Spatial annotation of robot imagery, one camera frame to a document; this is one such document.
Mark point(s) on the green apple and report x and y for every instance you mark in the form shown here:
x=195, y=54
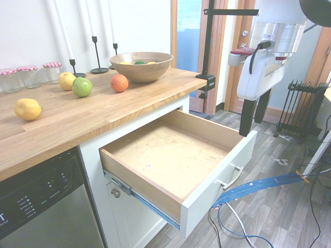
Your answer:
x=82, y=87

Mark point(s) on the wooden doorway frame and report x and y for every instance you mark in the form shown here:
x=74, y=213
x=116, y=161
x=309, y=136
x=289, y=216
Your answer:
x=219, y=51

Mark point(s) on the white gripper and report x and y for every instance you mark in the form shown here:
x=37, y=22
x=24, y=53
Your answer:
x=254, y=80

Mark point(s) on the metal drawer slide rail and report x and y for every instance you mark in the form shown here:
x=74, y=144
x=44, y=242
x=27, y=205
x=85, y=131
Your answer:
x=144, y=200

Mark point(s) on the short black candle holder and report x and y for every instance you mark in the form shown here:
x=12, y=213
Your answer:
x=73, y=64

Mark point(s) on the yellow apple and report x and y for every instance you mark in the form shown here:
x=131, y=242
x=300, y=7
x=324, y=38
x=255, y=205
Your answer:
x=66, y=81

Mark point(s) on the orange fruit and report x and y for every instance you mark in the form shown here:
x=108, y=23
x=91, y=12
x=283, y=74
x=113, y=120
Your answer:
x=119, y=83

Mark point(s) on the white taper candle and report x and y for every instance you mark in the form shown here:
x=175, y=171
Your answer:
x=111, y=23
x=91, y=18
x=64, y=31

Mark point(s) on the large yellow lemon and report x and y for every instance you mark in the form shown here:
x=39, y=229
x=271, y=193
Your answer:
x=27, y=109

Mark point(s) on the wooden glass panel door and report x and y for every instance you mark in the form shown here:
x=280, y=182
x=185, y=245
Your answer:
x=274, y=111

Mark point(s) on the tall black candle holder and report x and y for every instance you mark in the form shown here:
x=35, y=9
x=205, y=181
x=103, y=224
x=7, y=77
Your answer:
x=96, y=54

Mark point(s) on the round metal cabinet knob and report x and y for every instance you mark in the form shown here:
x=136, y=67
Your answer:
x=115, y=193

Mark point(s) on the large wooden bowl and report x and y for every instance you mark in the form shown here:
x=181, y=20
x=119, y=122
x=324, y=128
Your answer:
x=142, y=71

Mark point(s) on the green lime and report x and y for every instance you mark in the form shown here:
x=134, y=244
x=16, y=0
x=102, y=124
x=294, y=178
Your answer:
x=139, y=62

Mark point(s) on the white kitchen cabinet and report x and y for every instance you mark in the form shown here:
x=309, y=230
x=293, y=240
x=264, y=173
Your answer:
x=93, y=160

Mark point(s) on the white wooden drawer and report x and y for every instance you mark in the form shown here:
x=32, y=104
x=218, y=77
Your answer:
x=170, y=155

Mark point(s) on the black oil radiator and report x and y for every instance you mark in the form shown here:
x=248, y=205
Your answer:
x=302, y=108

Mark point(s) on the stainless steel dishwasher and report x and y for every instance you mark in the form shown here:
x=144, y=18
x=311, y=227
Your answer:
x=46, y=206

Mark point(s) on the yellow lemon in bowl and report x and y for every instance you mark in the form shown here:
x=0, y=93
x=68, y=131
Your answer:
x=125, y=63
x=151, y=62

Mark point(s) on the glass jar checkered lid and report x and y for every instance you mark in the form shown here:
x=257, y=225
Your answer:
x=53, y=73
x=9, y=81
x=29, y=77

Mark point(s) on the black clamp camera stand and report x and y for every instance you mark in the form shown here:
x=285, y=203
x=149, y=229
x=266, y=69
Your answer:
x=209, y=38

